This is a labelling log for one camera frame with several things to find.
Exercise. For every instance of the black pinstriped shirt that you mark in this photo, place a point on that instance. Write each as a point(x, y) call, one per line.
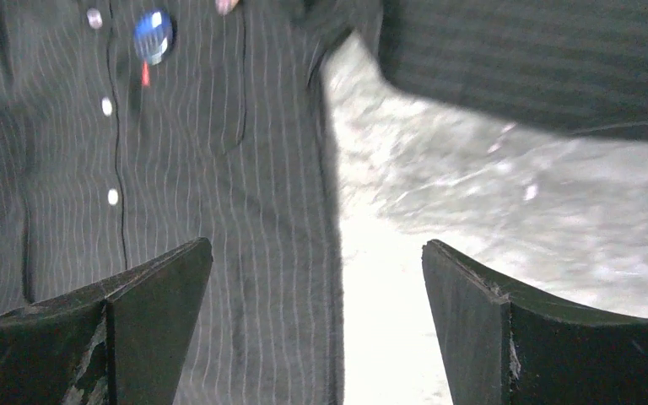
point(106, 162)

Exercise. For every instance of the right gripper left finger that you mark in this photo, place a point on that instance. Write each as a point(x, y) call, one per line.
point(122, 340)

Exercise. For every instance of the white round badge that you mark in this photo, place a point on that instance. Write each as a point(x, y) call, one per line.
point(153, 36)

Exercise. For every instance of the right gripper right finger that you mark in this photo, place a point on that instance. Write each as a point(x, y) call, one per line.
point(503, 341)

